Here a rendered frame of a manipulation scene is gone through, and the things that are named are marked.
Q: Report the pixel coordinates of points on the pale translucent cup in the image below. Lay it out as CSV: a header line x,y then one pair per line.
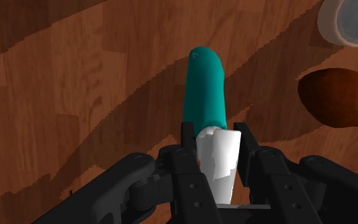
x,y
349,21

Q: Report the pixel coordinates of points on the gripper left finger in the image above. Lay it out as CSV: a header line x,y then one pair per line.
x,y
166,183

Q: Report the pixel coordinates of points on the brown oval fruit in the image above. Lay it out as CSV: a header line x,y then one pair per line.
x,y
340,97

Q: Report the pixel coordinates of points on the teal and white marker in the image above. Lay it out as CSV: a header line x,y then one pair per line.
x,y
205,93

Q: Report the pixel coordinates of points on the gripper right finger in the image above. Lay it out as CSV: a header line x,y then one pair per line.
x,y
290,186

